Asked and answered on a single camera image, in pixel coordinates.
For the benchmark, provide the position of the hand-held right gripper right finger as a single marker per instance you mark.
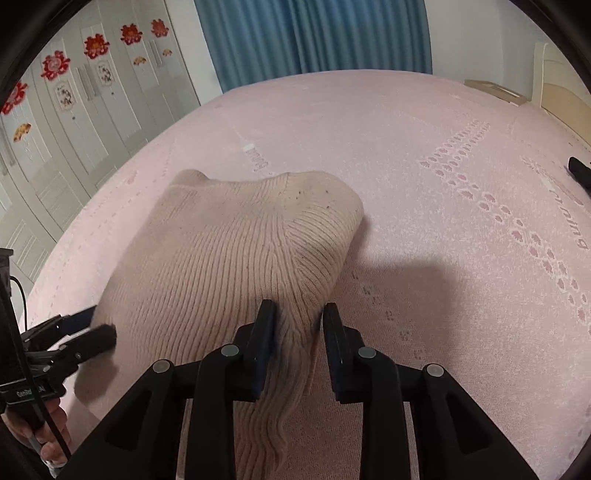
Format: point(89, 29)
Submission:
point(333, 355)

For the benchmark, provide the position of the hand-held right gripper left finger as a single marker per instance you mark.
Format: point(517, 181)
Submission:
point(263, 355)

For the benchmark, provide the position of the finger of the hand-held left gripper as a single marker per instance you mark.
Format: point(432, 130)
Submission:
point(97, 339)
point(78, 319)

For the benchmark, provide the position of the beige knit sweater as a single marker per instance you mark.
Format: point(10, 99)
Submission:
point(207, 258)

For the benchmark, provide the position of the person's left hand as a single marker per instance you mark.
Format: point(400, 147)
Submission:
point(53, 417)

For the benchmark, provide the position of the pink patterned bed sheet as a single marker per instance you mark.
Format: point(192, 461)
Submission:
point(415, 277)

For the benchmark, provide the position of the white wardrobe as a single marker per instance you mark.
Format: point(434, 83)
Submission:
point(115, 115)

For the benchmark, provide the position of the red flower decal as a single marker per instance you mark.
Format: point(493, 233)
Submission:
point(159, 27)
point(55, 64)
point(96, 45)
point(130, 33)

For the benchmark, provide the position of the black garment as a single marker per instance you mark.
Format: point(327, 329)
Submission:
point(581, 171)

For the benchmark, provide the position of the cardboard box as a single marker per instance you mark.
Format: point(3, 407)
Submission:
point(494, 90)

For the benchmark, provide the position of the blue curtain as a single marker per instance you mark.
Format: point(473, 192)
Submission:
point(314, 41)

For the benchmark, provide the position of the cream wooden headboard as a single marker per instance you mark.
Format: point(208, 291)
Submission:
point(554, 92)

